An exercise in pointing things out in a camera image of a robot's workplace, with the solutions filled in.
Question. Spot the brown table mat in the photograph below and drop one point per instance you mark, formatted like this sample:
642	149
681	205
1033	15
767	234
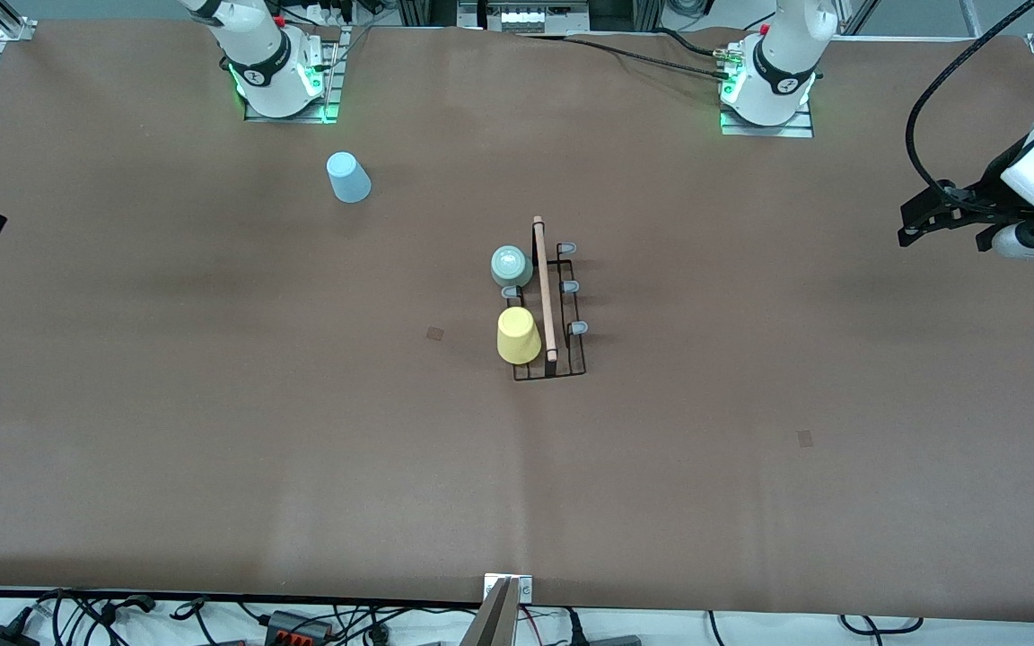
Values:
661	493

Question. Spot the black power adapter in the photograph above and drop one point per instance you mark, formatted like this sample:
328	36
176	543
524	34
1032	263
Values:
1	637

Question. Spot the small metal bracket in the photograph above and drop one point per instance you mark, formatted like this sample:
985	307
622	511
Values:
526	588

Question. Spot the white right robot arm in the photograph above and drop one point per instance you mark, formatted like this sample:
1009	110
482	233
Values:
257	54

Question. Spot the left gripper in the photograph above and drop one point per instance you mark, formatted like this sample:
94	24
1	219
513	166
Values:
986	189

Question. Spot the pale green cup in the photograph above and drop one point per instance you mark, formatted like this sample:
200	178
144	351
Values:
511	266

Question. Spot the box with white sockets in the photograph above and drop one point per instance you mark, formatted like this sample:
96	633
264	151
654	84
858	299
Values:
521	16

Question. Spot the aluminium arm base plate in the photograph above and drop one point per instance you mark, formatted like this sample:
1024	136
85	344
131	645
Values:
330	72
795	128

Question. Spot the yellow cup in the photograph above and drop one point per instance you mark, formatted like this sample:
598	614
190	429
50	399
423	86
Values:
519	339

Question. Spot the light blue cup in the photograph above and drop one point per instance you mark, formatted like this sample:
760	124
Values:
348	179

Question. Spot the black connector orange levers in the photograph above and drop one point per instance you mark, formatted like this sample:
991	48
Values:
297	626

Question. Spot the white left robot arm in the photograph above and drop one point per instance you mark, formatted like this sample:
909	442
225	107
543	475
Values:
782	54

